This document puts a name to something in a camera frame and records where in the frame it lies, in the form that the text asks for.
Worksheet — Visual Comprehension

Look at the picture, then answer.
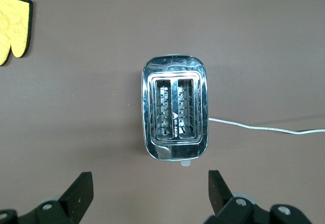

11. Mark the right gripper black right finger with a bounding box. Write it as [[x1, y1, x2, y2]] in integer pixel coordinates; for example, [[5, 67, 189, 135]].
[[203, 170, 313, 224]]

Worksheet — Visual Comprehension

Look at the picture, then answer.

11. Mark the yellow quilted oven mitt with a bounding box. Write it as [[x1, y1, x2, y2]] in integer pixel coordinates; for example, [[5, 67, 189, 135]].
[[0, 0, 34, 67]]

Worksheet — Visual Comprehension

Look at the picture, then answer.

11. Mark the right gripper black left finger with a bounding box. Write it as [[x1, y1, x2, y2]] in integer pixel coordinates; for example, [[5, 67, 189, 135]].
[[0, 171, 94, 224]]

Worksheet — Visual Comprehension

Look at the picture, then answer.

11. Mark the cream and chrome toaster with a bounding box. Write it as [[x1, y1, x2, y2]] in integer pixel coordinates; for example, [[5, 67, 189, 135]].
[[141, 54, 210, 168]]

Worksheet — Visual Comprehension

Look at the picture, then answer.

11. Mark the white toaster power cable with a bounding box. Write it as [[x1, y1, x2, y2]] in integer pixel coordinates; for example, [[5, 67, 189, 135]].
[[208, 117, 325, 135]]

